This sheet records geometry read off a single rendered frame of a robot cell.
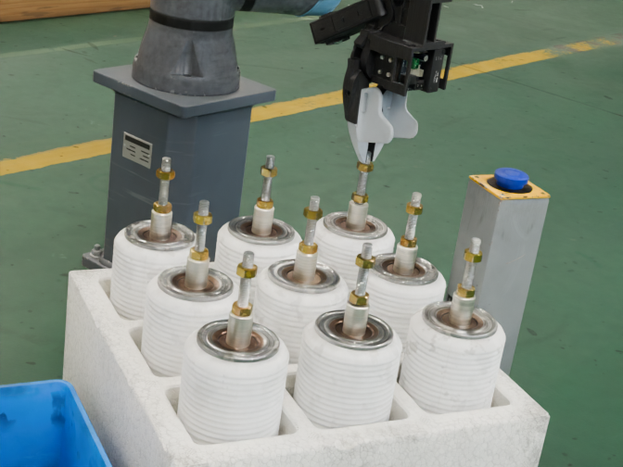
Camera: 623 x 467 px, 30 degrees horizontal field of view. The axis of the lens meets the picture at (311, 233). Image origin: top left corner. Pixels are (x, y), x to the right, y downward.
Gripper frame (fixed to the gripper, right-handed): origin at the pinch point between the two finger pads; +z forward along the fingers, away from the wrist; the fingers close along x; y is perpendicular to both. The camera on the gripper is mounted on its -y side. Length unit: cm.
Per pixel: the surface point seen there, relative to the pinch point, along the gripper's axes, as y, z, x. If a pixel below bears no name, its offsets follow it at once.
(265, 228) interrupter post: -2.7, 8.6, -11.5
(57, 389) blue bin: -6.5, 23.3, -35.3
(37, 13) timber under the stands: -179, 33, 76
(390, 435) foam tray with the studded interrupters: 25.6, 16.5, -21.0
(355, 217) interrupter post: 1.2, 7.8, -1.0
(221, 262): -4.7, 12.6, -15.7
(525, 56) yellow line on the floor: -103, 35, 194
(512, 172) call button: 10.9, 1.6, 14.3
